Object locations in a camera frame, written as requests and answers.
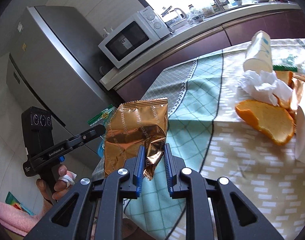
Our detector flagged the teal plastic trash bin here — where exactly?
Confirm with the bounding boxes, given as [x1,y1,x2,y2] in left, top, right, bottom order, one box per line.
[97,140,104,158]

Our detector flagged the dark red kitchen cabinets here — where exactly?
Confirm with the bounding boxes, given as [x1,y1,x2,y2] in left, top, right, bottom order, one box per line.
[116,9,305,101]

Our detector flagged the person's left hand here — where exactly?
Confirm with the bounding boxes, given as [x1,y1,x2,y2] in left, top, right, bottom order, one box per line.
[36,164,77,205]

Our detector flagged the green clear plastic wrapper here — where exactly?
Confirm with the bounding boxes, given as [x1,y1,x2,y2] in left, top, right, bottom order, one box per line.
[87,105,117,141]

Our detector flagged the gold snack wrapper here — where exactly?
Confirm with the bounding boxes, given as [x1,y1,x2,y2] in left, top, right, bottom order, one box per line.
[104,98,168,180]

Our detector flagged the colourful floor package basket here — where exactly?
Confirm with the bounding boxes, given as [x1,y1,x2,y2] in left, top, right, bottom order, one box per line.
[5,192,35,216]

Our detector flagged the silver refrigerator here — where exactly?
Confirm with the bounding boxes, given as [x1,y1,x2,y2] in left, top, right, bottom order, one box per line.
[7,6,122,143]

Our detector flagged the orange peel piece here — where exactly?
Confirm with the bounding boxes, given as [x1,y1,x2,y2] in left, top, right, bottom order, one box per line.
[235,100,295,146]

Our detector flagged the crumpled white tissue on table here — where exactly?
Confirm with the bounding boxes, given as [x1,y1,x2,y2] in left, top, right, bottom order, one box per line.
[238,70,293,106]

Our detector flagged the white microwave oven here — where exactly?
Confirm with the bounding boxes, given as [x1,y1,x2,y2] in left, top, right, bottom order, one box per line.
[98,6,170,68]

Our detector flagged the white paper cup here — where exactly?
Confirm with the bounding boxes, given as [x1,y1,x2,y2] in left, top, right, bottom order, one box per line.
[243,30,273,74]

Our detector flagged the glass electric kettle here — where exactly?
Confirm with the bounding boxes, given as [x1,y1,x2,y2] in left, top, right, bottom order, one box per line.
[161,6,187,27]

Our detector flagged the small blue white bowl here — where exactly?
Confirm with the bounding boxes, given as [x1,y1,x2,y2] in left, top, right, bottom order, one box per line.
[193,14,204,23]

